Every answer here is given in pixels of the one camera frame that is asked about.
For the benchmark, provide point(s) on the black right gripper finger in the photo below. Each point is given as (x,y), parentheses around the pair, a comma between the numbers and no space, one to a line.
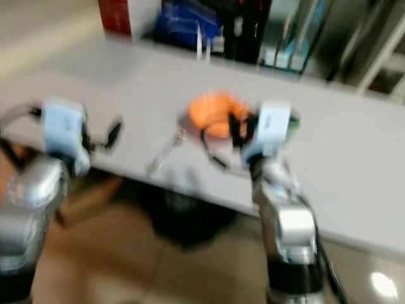
(235,130)

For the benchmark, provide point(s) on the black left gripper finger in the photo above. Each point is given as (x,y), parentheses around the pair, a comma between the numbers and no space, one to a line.
(114,130)

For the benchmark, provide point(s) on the orange square bowl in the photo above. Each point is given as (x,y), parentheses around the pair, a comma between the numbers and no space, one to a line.
(212,114)

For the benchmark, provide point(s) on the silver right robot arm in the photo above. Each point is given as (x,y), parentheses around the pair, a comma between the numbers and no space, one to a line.
(291,221)

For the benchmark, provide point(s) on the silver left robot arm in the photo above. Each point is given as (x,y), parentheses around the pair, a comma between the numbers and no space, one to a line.
(28,196)

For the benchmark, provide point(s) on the green cup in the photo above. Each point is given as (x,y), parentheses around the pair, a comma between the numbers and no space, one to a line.
(294,123)

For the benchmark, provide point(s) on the silver metal fork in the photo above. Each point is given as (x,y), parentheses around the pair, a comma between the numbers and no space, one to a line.
(164,152)

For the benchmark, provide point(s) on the black table base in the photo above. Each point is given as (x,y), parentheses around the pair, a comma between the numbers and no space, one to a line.
(186,215)

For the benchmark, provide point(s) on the red cardboard box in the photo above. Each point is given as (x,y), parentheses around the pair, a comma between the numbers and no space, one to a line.
(114,15)

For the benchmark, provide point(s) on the blue plastic bag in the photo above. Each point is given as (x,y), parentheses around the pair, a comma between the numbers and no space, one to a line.
(186,24)

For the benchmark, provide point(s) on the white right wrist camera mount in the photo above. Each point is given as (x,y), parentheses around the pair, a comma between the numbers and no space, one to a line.
(269,130)

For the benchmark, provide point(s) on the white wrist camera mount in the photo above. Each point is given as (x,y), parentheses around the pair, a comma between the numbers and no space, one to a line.
(64,130)
(269,130)

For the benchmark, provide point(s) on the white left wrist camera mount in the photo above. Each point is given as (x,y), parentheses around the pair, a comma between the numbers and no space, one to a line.
(64,130)

